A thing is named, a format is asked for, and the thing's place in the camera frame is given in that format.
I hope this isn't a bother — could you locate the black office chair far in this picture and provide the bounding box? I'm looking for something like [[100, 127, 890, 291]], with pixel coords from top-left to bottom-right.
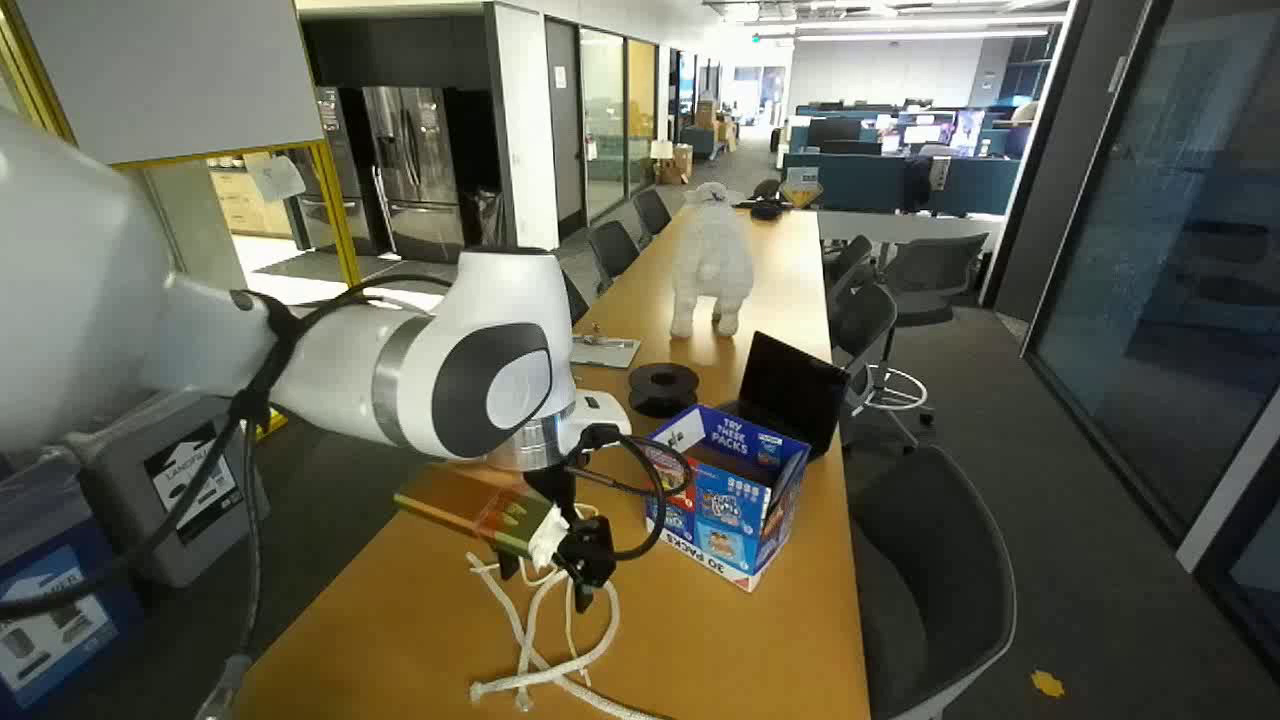
[[832, 278, 931, 410]]

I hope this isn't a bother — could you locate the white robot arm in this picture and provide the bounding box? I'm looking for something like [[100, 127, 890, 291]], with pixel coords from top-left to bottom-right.
[[0, 117, 633, 506]]

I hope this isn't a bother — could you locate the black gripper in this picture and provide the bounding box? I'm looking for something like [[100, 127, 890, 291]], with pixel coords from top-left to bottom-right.
[[532, 467, 617, 597]]

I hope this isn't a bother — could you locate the black laptop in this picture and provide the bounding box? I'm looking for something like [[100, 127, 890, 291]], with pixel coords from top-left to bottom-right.
[[727, 333, 846, 456]]

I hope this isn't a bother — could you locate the dark grey office chair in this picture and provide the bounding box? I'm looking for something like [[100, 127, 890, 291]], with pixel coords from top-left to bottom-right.
[[850, 448, 1019, 720]]

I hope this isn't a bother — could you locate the white rope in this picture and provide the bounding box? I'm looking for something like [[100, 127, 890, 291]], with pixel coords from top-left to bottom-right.
[[462, 546, 562, 685], [469, 572, 627, 708], [513, 671, 662, 720]]

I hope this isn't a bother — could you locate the black object table end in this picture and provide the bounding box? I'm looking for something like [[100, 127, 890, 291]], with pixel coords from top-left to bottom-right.
[[746, 180, 789, 218]]

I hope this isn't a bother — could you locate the white sheep figurine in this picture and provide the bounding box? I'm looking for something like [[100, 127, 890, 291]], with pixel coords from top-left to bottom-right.
[[667, 180, 750, 340]]

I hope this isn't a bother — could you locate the blue cardboard snack box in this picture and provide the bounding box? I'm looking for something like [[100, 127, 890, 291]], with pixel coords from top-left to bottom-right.
[[642, 406, 812, 593]]

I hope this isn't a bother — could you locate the grey control box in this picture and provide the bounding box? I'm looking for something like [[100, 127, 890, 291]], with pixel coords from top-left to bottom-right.
[[69, 391, 254, 586]]

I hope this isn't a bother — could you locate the black tape spool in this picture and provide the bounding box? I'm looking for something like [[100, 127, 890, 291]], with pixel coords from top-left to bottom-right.
[[627, 362, 700, 416]]

